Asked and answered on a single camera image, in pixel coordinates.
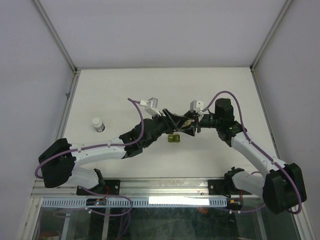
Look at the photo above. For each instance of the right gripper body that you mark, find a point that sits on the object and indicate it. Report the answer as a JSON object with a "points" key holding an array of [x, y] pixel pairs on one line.
{"points": [[207, 120]]}

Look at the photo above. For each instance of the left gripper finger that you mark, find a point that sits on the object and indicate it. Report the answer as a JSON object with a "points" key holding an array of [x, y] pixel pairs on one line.
{"points": [[175, 119], [177, 124]]}

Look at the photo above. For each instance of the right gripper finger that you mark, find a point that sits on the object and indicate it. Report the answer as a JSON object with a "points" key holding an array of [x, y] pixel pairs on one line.
{"points": [[191, 116], [189, 130]]}

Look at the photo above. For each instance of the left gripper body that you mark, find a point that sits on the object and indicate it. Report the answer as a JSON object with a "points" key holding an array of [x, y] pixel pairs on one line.
{"points": [[167, 127]]}

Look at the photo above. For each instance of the clear bottle orange pills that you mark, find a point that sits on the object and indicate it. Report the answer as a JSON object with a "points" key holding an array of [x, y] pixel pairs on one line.
{"points": [[188, 123]]}

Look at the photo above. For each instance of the green pill box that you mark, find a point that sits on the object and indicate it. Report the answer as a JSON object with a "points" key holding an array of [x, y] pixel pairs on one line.
{"points": [[174, 138]]}

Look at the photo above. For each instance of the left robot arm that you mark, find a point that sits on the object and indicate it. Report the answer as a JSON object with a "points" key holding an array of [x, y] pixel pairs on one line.
{"points": [[62, 163]]}

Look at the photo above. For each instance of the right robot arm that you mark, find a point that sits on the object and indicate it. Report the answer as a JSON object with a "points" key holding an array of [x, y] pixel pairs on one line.
{"points": [[280, 185]]}

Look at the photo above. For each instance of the white cap pill bottle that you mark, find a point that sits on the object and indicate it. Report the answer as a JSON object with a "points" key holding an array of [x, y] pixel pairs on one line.
{"points": [[98, 124]]}

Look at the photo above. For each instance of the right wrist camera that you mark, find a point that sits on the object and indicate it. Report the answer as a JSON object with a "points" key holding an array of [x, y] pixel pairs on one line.
{"points": [[197, 106]]}

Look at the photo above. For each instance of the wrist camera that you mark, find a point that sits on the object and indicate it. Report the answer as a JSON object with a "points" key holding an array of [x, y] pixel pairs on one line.
{"points": [[197, 106], [150, 106]]}

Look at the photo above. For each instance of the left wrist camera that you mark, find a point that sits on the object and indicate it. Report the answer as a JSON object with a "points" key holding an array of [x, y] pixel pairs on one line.
{"points": [[150, 106]]}

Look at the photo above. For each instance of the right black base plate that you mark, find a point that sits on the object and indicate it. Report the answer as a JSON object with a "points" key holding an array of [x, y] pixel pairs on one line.
{"points": [[223, 188]]}

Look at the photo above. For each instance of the aluminium mounting rail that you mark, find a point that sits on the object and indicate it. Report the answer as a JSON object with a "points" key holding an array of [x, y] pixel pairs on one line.
{"points": [[135, 188]]}

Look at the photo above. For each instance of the white slotted cable duct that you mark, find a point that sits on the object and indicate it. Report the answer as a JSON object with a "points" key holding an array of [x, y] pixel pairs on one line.
{"points": [[142, 202]]}

